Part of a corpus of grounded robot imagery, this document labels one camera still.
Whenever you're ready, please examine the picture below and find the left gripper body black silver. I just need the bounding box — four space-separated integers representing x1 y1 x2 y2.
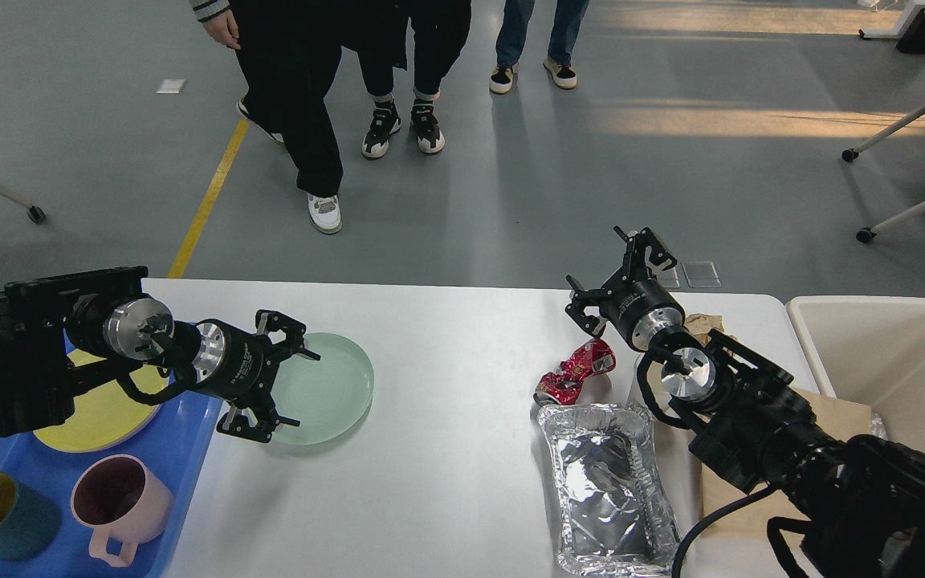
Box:
189 319 278 410

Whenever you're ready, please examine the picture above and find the person in grey sweater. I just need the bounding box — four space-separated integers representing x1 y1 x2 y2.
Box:
190 1 344 234

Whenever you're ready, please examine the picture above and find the person in black coat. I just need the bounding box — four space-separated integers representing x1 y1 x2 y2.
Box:
346 1 472 160

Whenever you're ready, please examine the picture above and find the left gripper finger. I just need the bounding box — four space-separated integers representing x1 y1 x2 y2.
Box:
216 392 301 443
255 310 322 360

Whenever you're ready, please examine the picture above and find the crumpled brown paper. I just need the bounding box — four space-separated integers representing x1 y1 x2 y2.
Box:
684 312 724 345

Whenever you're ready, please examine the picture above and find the pink mug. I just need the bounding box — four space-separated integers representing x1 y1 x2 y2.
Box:
70 454 175 568

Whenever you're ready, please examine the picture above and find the beige plastic bin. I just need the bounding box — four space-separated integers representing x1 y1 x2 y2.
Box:
787 296 925 453

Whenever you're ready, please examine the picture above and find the yellow plate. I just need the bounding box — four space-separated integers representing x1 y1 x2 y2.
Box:
33 380 161 454

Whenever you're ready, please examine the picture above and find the teal yellow cup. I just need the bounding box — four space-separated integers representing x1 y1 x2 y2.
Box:
0 471 62 562

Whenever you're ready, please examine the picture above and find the person in blue jeans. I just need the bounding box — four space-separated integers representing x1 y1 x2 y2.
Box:
488 0 592 96

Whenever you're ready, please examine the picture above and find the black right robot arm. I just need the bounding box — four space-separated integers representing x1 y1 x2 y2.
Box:
566 228 925 577

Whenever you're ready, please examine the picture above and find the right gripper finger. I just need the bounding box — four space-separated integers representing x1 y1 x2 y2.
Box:
613 226 678 287
565 275 613 338

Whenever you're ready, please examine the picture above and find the aluminium foil tray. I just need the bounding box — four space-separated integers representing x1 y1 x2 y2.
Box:
537 404 680 577

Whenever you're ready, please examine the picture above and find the green plate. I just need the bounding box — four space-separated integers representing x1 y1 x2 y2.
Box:
271 332 374 446

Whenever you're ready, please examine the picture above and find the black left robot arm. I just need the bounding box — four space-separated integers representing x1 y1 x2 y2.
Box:
0 266 320 443

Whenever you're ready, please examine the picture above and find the blue plastic tray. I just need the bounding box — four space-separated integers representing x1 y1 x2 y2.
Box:
0 393 222 577

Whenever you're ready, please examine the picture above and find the crushed red can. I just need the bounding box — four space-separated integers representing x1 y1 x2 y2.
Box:
532 338 617 406

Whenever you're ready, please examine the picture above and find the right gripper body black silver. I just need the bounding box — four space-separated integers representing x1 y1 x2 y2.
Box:
603 279 686 352

